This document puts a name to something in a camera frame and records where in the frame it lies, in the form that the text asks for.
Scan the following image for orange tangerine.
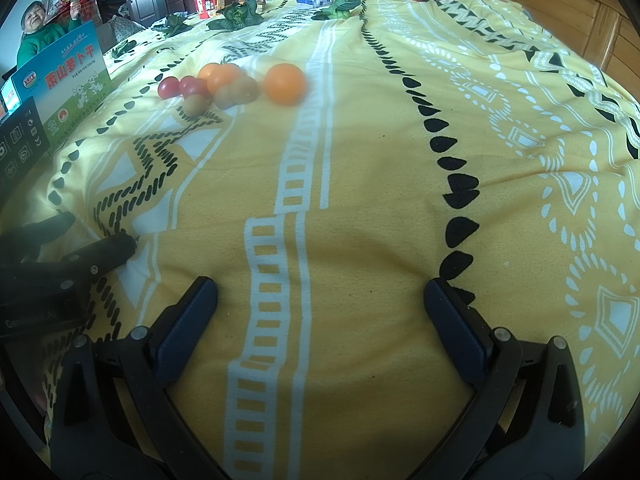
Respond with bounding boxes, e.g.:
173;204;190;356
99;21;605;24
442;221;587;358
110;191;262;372
198;63;219;81
206;63;243;96

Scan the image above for black shaver box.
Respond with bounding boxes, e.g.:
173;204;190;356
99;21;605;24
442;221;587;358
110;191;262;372
0;98;50;202

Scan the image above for brown kiwi right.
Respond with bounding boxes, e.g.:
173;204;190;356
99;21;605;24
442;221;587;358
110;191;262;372
229;76;260;104

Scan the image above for blue green food box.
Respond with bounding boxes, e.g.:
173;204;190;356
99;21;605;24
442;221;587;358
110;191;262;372
1;22;112;153

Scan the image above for brown kiwi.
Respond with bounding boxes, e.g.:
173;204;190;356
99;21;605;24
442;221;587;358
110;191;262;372
213;84;235;110
182;94;209;117
229;76;260;104

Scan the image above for brown kiwi middle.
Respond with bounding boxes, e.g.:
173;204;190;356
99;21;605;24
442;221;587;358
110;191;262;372
213;84;235;110

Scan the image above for yellow patterned bedspread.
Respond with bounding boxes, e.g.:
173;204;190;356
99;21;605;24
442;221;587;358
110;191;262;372
1;0;639;479

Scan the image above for green leafy vegetable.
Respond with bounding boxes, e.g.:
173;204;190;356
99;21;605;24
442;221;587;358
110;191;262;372
311;0;362;21
207;0;264;32
151;13;192;38

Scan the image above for large orange fruit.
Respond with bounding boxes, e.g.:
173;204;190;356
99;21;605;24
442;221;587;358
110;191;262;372
262;63;307;106

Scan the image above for green leafy vegetable right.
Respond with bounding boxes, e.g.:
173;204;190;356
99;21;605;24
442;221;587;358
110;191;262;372
311;0;362;21

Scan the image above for green leafy vegetable left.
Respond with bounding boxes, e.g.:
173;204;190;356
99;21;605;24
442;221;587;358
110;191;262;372
151;13;192;38

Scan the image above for person in green sweater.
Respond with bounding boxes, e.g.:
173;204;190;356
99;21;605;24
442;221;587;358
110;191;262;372
16;0;81;68

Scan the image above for small green vegetable far left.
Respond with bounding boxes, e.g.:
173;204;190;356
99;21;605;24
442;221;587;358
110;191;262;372
111;40;137;58

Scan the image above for orange tangerine behind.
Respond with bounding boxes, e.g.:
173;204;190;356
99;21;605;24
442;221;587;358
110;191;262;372
198;63;219;81

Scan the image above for brown kiwi left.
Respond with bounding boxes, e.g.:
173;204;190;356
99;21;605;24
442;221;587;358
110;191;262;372
182;94;209;117

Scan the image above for red cherry tomato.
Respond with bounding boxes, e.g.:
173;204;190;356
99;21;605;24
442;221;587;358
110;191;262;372
157;76;181;100
179;76;210;99

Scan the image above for wooden headboard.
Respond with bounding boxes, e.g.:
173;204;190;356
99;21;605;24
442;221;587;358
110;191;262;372
512;0;639;98

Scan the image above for orange tangerine front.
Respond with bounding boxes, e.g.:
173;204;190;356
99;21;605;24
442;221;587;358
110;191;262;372
206;63;243;96

